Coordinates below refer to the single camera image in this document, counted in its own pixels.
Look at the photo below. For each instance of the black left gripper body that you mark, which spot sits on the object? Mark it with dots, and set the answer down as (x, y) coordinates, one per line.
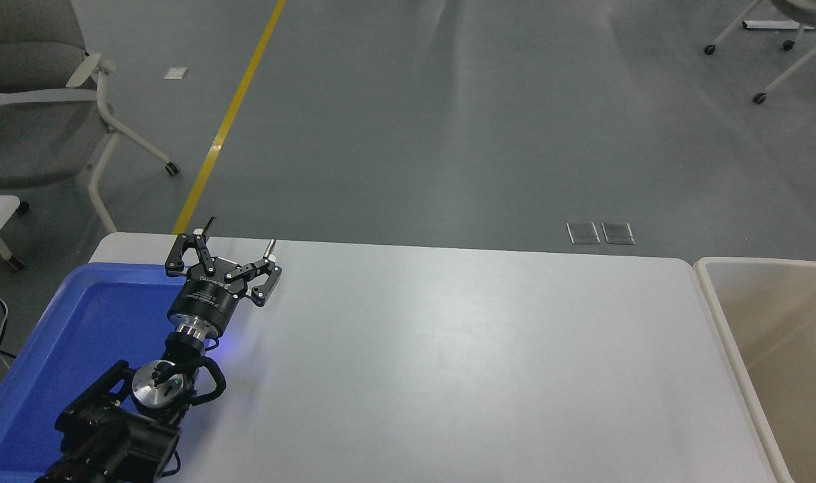
(203, 302)

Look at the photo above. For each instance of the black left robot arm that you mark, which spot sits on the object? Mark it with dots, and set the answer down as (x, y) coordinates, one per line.
(112, 443)

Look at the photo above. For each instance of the blue plastic tray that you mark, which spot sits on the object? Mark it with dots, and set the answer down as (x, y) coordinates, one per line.
(79, 335)

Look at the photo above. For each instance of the grey office chair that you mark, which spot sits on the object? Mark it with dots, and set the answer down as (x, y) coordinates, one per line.
(19, 134)

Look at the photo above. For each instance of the metal floor plate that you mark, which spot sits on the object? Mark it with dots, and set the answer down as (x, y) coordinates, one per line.
(618, 232)
(583, 232)

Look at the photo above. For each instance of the large pale bin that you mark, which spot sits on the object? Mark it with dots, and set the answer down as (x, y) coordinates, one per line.
(783, 369)

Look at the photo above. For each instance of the white wheeled chair base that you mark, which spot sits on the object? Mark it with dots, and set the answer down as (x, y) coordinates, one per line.
(773, 25)

